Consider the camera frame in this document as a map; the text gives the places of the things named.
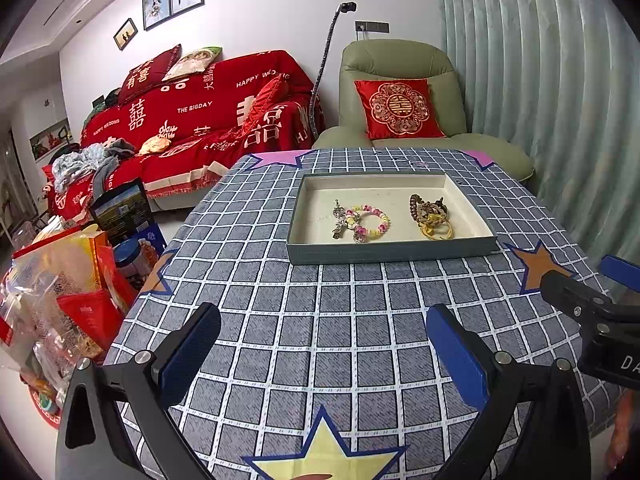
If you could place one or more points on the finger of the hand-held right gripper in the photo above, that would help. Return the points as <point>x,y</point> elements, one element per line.
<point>575,295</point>
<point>622,267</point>

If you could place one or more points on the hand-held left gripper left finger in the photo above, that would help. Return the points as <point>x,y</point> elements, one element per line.
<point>192,350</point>

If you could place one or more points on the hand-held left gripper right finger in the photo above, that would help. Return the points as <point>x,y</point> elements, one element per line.
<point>460,360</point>

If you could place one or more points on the grey jewelry tray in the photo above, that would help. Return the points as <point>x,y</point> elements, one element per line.
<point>390,252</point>

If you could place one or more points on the person's right hand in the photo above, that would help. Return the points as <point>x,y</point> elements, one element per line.
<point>627,430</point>

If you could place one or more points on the red gift bag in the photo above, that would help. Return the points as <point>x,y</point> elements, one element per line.
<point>90,320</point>

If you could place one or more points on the grey checked tablecloth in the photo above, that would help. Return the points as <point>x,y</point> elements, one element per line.
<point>300,300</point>

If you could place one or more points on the dark printed box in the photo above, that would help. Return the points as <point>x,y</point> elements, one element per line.
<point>120,207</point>

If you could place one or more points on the clear plastic bag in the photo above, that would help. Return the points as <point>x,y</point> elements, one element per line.
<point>35,310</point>

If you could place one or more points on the beige cloth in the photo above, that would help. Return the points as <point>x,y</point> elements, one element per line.
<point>155,146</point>

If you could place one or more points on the pile of clothes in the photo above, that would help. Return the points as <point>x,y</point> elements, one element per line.
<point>80,162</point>

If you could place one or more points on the pale green curtain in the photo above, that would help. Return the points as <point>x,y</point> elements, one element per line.
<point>540,60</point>

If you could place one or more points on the red sofa with cover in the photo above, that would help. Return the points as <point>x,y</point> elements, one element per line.
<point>200,110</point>

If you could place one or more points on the red embroidered cushion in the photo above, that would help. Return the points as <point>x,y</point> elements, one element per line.
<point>400,107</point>

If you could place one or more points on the red satin cushion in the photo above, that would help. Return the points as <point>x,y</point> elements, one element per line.
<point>265,100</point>

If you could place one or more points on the dark green clothing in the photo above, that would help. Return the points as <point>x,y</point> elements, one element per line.
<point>102,102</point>

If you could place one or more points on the red sofa pillow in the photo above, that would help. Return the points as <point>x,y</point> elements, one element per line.
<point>145,75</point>

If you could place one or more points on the light floral pillow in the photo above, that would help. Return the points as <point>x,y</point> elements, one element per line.
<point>192,62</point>

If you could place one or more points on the green armchair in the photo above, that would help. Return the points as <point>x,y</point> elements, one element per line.
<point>390,60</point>

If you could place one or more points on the wall poster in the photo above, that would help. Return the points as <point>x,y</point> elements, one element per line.
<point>50,140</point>

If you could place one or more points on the small picture frame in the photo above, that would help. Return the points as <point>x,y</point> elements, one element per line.
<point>125,34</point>

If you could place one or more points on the gooseneck camera stand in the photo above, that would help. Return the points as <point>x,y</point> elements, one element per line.
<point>327,45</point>

